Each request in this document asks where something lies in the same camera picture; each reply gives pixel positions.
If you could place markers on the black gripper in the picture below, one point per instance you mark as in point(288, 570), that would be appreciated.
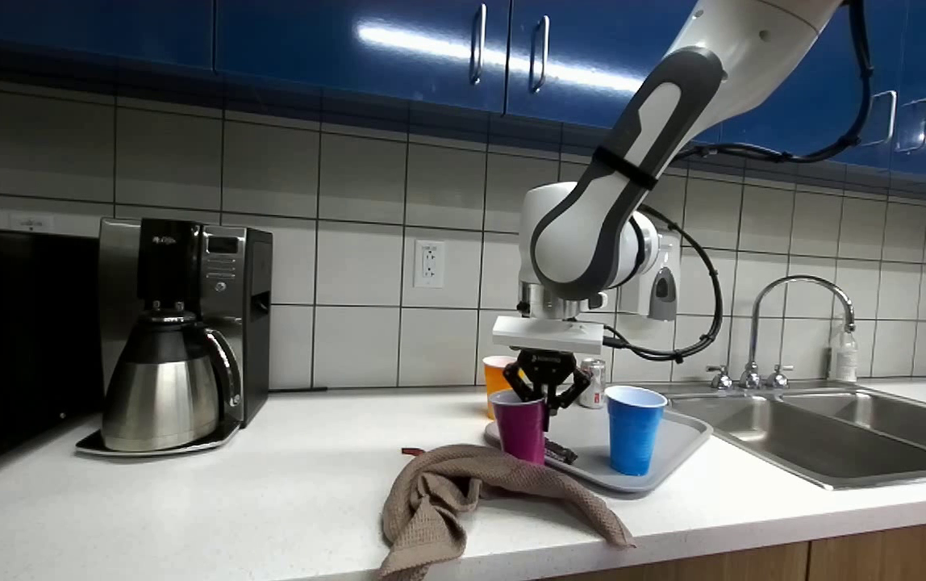
point(549, 377)

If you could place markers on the purple plastic cup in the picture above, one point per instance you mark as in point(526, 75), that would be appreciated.
point(519, 426)

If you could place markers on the blue plastic cup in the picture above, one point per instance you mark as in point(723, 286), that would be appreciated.
point(633, 424)

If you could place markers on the orange plastic cup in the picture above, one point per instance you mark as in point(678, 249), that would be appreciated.
point(495, 377)

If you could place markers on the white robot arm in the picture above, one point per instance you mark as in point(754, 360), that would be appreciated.
point(588, 235)

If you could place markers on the grey plastic tray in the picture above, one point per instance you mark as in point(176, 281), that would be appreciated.
point(588, 433)

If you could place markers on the red black pen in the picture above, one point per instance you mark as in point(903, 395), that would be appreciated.
point(563, 454)

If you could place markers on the silver soda can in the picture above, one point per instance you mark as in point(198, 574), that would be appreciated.
point(596, 371)

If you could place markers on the white soap dispenser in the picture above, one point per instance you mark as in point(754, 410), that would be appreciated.
point(657, 287)

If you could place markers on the brown cloth towel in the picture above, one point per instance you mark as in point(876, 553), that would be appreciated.
point(426, 505)

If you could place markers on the stainless steel double sink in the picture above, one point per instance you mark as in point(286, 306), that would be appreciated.
point(834, 435)

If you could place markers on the clear soap bottle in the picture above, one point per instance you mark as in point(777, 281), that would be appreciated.
point(844, 355)

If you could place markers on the blue upper cabinets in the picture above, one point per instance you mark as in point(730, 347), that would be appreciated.
point(526, 68)

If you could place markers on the steel coffee carafe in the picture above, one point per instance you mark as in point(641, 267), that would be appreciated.
point(176, 381)

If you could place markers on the black steel coffee maker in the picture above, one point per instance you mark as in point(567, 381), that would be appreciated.
point(185, 269)

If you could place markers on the wooden lower cabinet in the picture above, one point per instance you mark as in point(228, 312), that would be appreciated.
point(867, 556)

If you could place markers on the black microwave oven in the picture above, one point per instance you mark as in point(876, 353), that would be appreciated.
point(49, 334)

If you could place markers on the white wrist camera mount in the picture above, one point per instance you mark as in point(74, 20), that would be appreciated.
point(549, 323)

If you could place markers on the white wall outlet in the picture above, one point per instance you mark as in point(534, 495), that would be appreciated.
point(429, 262)

